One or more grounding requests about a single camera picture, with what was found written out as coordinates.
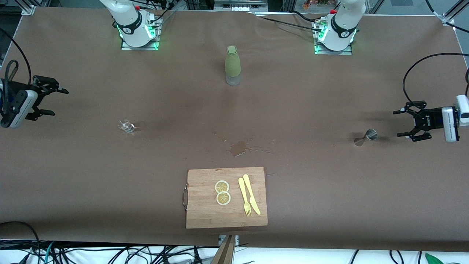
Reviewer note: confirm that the small clear glass cup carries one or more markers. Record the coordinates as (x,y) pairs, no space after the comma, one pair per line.
(127,127)

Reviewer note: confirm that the wooden strut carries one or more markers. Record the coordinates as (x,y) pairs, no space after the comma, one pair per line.
(225,253)

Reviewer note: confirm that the grey metal rack device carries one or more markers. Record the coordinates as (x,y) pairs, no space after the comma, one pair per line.
(240,5)

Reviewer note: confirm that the steel double jigger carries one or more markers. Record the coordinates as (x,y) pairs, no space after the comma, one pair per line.
(370,135)

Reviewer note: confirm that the brown paper table cover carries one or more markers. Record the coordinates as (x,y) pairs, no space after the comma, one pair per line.
(110,183)

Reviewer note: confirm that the small metal bracket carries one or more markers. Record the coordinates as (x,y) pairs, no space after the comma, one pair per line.
(236,239)

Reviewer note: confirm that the yellow plastic fork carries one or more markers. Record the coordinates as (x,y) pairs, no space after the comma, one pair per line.
(243,192)

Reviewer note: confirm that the yellow plastic knife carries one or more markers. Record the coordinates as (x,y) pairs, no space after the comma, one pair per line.
(251,192)

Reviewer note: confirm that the green sleeved glass shaker bottle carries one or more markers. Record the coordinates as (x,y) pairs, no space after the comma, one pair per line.
(233,62)

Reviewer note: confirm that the green plastic object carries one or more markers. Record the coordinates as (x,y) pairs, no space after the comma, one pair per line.
(434,260)

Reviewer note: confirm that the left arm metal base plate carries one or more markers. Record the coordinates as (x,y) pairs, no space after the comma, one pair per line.
(322,52)

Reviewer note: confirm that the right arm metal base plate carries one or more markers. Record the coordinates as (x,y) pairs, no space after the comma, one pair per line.
(126,46)

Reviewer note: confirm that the aluminium frame profile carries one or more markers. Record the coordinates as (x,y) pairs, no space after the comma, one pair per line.
(452,14)
(29,7)

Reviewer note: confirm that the wooden cutting board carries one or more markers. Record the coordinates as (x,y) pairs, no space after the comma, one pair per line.
(205,212)

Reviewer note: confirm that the yellow lemon slice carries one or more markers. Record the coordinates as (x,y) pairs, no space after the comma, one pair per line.
(223,198)
(221,186)

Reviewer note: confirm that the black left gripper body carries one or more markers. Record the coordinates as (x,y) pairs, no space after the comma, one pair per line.
(431,119)

